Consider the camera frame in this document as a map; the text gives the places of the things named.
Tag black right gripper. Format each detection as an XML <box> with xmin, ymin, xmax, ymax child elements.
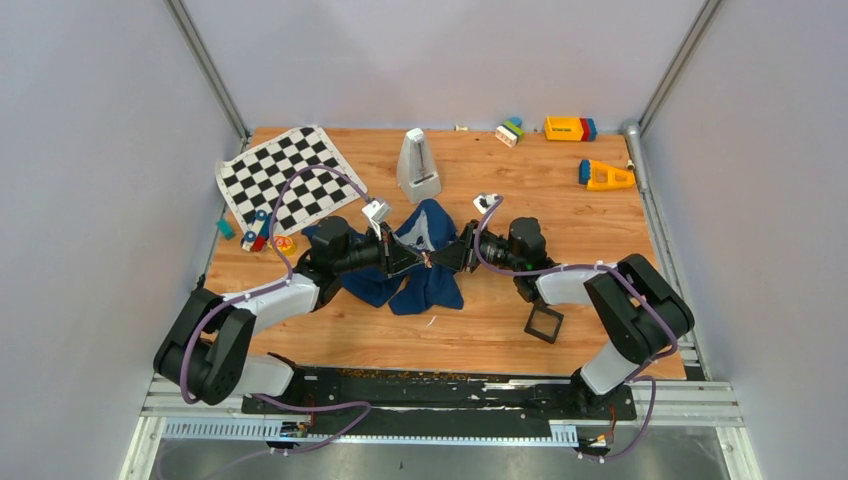
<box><xmin>428</xmin><ymin>220</ymin><xmax>523</xmax><ymax>273</ymax></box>

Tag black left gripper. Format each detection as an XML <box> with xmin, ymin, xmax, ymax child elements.
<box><xmin>334</xmin><ymin>222</ymin><xmax>424</xmax><ymax>279</ymax></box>

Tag gold leaf brooch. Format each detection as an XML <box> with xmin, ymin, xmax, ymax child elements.
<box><xmin>420</xmin><ymin>252</ymin><xmax>433</xmax><ymax>269</ymax></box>

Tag blue cartoon print shirt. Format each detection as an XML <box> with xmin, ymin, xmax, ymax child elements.
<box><xmin>342</xmin><ymin>199</ymin><xmax>464</xmax><ymax>315</ymax></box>

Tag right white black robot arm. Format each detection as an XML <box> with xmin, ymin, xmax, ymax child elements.
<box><xmin>427</xmin><ymin>217</ymin><xmax>694</xmax><ymax>418</ymax></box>

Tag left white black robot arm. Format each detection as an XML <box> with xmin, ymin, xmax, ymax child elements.
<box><xmin>153</xmin><ymin>216</ymin><xmax>424</xmax><ymax>413</ymax></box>

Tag red white blue toy car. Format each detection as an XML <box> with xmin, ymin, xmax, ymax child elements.
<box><xmin>241</xmin><ymin>210</ymin><xmax>274</xmax><ymax>252</ymax></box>

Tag yellow blue toy ramp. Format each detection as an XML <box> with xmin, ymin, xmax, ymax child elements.
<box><xmin>578</xmin><ymin>159</ymin><xmax>636</xmax><ymax>191</ymax></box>

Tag checkered chessboard mat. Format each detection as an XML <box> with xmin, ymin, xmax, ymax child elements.
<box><xmin>215</xmin><ymin>126</ymin><xmax>367</xmax><ymax>235</ymax></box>

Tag teal small block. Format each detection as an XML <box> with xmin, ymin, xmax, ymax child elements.
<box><xmin>216</xmin><ymin>219</ymin><xmax>236</xmax><ymax>240</ymax></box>

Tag white metronome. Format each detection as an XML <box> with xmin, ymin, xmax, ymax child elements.
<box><xmin>396</xmin><ymin>128</ymin><xmax>442</xmax><ymax>205</ymax></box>

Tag white green blue blocks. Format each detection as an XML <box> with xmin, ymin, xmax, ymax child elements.
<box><xmin>494</xmin><ymin>117</ymin><xmax>524</xmax><ymax>148</ymax></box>

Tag yellow toy block bin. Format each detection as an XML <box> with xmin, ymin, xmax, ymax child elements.
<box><xmin>544</xmin><ymin>116</ymin><xmax>598</xmax><ymax>142</ymax></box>

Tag grey metal pipe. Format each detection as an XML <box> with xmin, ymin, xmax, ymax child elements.
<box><xmin>622</xmin><ymin>120</ymin><xmax>650</xmax><ymax>194</ymax></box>

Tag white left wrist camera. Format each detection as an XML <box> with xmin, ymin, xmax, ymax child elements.
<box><xmin>361</xmin><ymin>198</ymin><xmax>392</xmax><ymax>239</ymax></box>

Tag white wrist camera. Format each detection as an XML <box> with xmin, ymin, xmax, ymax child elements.
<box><xmin>361</xmin><ymin>198</ymin><xmax>392</xmax><ymax>239</ymax></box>
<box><xmin>472</xmin><ymin>193</ymin><xmax>503</xmax><ymax>216</ymax></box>

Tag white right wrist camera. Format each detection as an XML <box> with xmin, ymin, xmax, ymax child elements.
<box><xmin>472</xmin><ymin>193</ymin><xmax>503</xmax><ymax>216</ymax></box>

